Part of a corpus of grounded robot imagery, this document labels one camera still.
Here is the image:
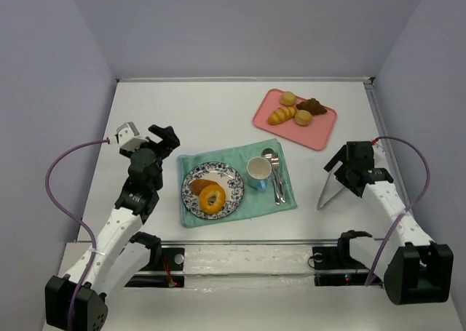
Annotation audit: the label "silver spoon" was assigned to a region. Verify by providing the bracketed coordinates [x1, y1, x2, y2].
[261, 148, 281, 205]

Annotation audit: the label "yellow ring donut bread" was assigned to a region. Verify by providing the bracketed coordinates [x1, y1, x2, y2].
[198, 185, 226, 215]

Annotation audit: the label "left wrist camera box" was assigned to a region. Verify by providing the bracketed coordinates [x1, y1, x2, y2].
[107, 121, 149, 152]

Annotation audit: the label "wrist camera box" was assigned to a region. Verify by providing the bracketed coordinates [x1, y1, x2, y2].
[107, 121, 149, 152]
[372, 143, 385, 164]

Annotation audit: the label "round beige bun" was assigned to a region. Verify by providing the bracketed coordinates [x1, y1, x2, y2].
[280, 91, 296, 106]
[294, 110, 313, 126]

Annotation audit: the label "round beige bun far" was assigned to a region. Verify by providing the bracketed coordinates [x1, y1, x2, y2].
[280, 91, 296, 106]

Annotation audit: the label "pink plastic tray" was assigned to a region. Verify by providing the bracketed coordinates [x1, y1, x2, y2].
[253, 89, 338, 151]

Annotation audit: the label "stainless steel tongs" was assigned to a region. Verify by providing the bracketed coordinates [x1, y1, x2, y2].
[316, 172, 346, 210]

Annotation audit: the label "striped yellow bread roll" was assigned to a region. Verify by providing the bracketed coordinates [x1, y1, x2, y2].
[267, 106, 297, 126]

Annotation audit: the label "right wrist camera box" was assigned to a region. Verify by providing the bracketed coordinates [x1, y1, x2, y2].
[372, 143, 385, 164]

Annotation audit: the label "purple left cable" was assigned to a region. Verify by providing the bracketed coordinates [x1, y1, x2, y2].
[44, 138, 114, 330]

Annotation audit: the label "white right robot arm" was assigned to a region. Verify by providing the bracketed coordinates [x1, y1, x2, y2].
[317, 140, 454, 305]

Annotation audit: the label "dark chocolate croissant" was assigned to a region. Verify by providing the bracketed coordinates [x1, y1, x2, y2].
[296, 98, 327, 116]

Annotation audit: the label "round beige bun near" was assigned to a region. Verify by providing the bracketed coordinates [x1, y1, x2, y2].
[294, 110, 313, 126]

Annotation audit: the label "blue floral ceramic plate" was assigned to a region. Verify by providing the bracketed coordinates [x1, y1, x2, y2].
[181, 161, 245, 220]

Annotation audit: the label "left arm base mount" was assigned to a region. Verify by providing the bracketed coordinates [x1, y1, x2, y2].
[125, 247, 185, 288]

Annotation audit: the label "light blue mug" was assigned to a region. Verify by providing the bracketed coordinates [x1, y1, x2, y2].
[246, 156, 272, 193]

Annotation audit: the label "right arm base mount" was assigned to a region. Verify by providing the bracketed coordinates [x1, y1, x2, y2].
[307, 230, 382, 275]

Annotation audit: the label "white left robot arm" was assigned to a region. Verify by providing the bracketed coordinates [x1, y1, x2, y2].
[44, 122, 180, 330]

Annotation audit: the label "green cloth napkin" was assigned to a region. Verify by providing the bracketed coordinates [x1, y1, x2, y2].
[176, 138, 298, 229]

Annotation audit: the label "orange-brown pastry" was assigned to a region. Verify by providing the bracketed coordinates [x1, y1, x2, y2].
[190, 178, 218, 196]

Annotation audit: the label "silver fork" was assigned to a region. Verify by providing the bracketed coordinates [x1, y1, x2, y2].
[272, 153, 286, 203]

